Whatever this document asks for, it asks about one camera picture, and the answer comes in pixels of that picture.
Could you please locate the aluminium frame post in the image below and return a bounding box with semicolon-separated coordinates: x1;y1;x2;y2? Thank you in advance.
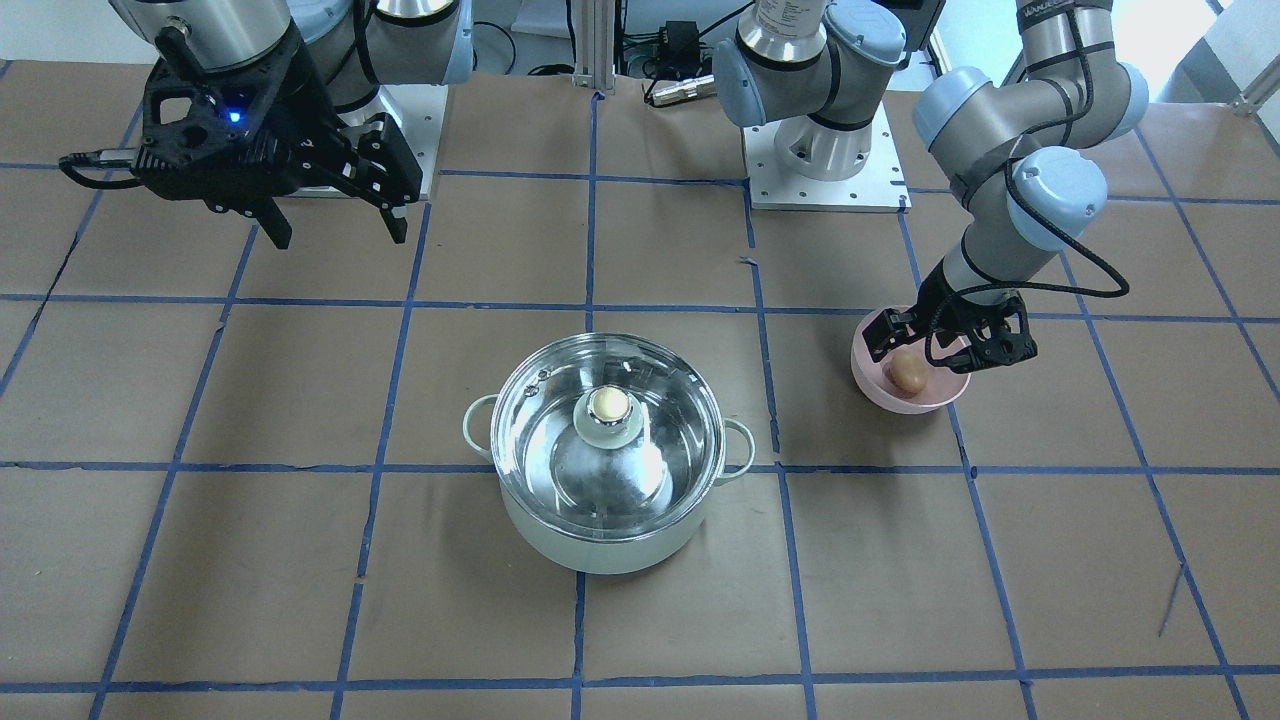
566;1;620;96

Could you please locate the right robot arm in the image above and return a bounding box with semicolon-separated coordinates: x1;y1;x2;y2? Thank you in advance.
113;1;474;249

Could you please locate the pink bowl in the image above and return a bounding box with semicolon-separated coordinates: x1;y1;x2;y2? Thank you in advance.
849;306;972;415

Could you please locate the black power adapter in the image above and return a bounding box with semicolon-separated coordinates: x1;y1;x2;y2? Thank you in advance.
657;20;701;58

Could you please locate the brown egg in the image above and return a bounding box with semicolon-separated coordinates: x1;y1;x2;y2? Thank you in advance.
884;348;932;396

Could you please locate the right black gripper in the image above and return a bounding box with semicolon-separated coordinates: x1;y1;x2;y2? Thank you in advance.
132;26;422;250

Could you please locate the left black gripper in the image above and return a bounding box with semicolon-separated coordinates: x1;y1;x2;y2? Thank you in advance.
864;258;1039;375

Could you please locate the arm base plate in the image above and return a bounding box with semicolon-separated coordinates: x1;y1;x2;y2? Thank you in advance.
339;85;451;201
742;105;911;213

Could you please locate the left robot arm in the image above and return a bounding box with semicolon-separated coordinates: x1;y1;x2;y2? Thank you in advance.
712;1;1149;374

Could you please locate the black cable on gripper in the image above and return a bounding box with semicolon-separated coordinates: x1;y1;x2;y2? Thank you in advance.
924;160;1132;375

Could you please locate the pale green electric pot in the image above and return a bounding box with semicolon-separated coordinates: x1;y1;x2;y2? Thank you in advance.
462;333;756;577

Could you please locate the glass pot lid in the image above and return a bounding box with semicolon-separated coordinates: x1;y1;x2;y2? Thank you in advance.
489;333;727;529

